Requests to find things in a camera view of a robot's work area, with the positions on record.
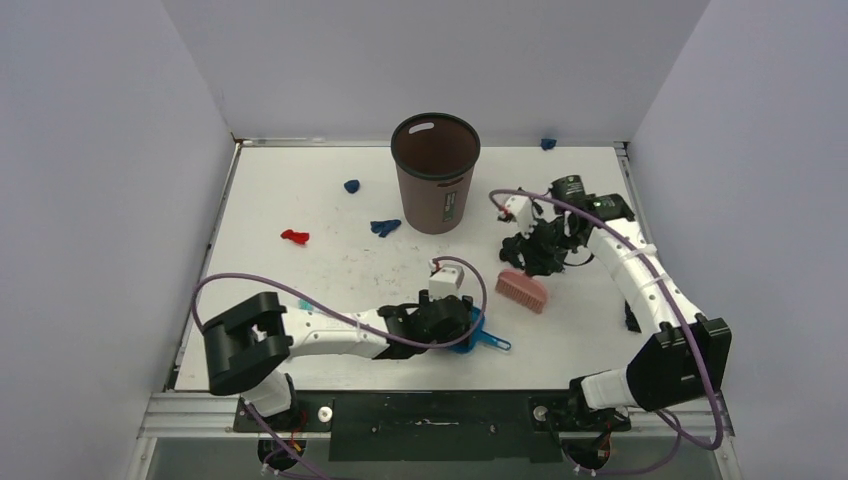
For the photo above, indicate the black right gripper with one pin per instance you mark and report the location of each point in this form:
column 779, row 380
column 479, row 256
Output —
column 536, row 248

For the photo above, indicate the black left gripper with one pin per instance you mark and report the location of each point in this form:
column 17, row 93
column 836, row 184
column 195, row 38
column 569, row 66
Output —
column 426, row 301

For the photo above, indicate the pink hand brush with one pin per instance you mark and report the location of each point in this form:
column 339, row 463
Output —
column 522, row 289

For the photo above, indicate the blue plastic dustpan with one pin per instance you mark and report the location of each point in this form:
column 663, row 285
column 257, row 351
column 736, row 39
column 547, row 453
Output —
column 480, row 337

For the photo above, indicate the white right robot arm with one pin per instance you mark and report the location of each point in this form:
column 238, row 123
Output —
column 685, row 353

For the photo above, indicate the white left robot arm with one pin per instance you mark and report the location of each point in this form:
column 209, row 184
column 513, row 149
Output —
column 246, row 344

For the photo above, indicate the blue paper scrap near bin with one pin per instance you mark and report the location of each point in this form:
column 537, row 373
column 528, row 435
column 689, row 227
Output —
column 385, row 227

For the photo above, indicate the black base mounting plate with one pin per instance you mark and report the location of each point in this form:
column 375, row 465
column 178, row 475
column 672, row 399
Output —
column 479, row 425

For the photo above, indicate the brown waste bin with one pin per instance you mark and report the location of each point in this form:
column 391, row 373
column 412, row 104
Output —
column 435, row 155

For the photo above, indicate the blue paper ball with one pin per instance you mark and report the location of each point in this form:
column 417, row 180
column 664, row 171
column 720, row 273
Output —
column 352, row 186

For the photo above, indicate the red paper scrap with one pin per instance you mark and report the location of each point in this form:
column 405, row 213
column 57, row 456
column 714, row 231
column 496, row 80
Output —
column 296, row 237

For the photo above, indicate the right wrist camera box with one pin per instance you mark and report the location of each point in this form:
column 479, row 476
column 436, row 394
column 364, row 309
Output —
column 522, row 212

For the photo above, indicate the blue scrap at back wall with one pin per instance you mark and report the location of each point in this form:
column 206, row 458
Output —
column 547, row 144

